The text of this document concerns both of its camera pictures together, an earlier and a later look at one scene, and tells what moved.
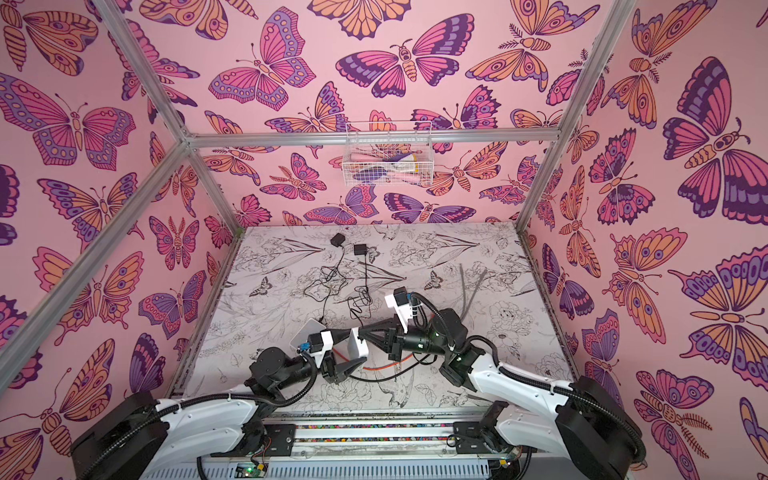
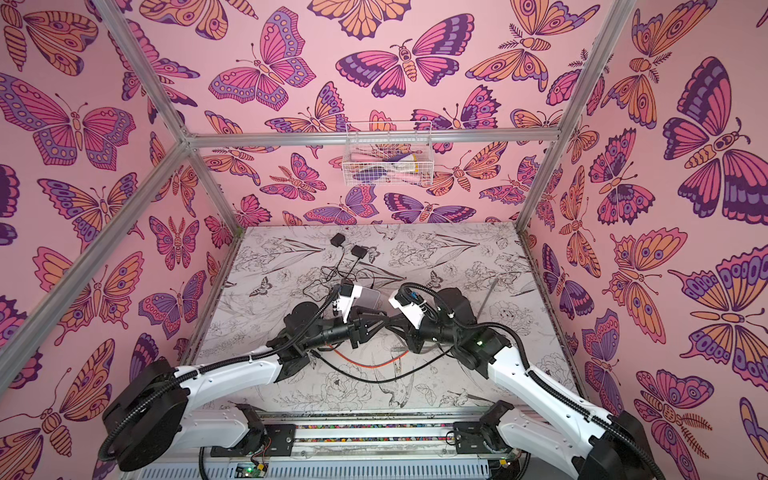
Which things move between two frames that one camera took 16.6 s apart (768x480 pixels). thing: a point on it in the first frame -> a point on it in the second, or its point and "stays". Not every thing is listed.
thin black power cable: x=361 y=287 -> x=354 y=267
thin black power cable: x=329 y=291 stays
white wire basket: x=388 y=154 stays
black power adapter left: x=337 y=240 stays
